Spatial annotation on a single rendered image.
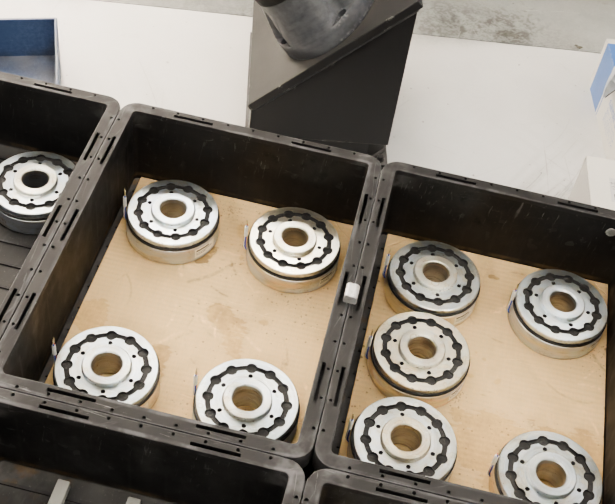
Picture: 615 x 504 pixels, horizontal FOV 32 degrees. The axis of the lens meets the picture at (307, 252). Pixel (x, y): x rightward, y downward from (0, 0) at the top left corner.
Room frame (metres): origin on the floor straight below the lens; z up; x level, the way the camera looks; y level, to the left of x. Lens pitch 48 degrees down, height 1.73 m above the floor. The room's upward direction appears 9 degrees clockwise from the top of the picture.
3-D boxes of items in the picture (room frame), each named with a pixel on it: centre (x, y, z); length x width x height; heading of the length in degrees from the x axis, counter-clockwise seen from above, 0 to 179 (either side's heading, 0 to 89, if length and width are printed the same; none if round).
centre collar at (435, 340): (0.67, -0.13, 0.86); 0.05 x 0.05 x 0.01
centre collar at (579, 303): (0.76, -0.28, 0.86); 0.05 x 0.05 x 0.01
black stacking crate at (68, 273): (0.69, 0.10, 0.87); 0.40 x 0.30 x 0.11; 175
